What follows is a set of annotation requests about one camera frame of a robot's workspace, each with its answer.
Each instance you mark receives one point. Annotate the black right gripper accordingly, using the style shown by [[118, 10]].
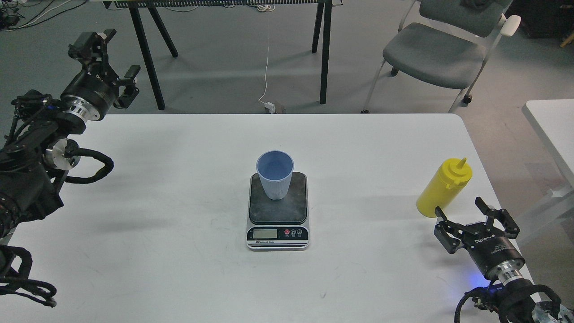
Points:
[[494, 256]]

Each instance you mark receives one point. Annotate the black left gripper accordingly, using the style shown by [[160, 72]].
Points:
[[87, 96]]

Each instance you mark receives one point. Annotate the yellow squeeze seasoning bottle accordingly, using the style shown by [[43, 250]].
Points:
[[449, 180]]

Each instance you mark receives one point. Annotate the blue ribbed plastic cup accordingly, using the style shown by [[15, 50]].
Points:
[[275, 169]]

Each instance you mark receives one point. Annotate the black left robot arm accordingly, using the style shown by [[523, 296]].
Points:
[[38, 156]]

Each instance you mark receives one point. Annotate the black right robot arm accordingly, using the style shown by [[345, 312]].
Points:
[[512, 297]]

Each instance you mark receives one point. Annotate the digital kitchen scale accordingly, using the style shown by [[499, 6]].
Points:
[[278, 225]]

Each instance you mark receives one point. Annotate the white side table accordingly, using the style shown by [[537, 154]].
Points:
[[553, 121]]

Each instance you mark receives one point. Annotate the white power adapter on floor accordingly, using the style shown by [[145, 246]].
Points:
[[274, 108]]

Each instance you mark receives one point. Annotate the grey office chair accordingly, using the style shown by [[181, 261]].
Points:
[[443, 59]]

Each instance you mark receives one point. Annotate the black legged background table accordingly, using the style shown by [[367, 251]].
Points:
[[166, 29]]

